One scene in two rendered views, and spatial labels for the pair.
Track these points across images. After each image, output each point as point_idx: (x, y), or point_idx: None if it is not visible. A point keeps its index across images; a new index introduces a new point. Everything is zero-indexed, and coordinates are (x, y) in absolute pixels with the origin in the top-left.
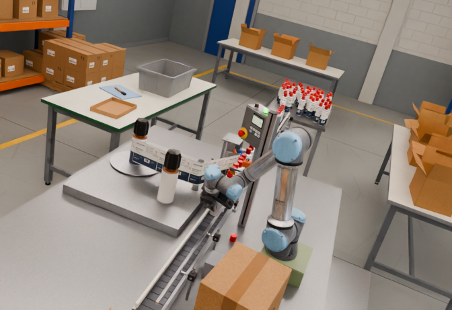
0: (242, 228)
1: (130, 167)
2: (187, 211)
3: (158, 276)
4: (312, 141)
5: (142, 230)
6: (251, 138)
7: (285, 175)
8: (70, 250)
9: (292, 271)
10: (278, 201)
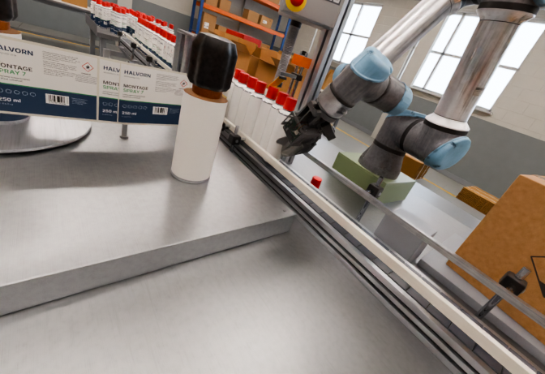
0: (292, 165)
1: (2, 132)
2: (247, 174)
3: (504, 348)
4: None
5: (242, 267)
6: (317, 6)
7: (513, 37)
8: None
9: (408, 185)
10: (481, 89)
